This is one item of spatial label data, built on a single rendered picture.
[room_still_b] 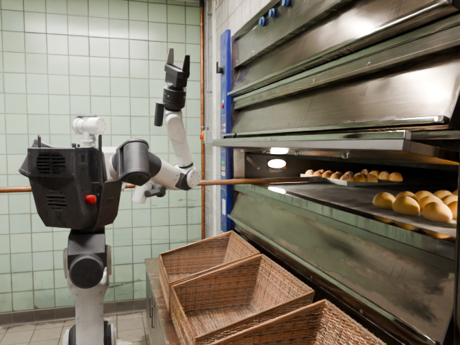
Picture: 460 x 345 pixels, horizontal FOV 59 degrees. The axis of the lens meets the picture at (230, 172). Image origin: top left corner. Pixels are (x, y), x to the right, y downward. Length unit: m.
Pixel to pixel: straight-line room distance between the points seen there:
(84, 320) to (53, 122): 2.02
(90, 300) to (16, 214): 1.91
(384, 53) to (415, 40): 0.13
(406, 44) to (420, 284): 0.63
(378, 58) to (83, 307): 1.38
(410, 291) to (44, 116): 2.91
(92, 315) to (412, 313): 1.16
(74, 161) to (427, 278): 1.12
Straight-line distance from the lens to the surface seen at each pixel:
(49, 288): 3.67
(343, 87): 1.51
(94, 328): 1.79
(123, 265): 3.59
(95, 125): 1.62
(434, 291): 1.17
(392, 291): 1.28
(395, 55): 1.26
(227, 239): 2.65
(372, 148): 1.04
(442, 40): 1.13
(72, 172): 1.47
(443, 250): 1.11
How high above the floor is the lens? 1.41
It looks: 4 degrees down
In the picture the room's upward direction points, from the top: straight up
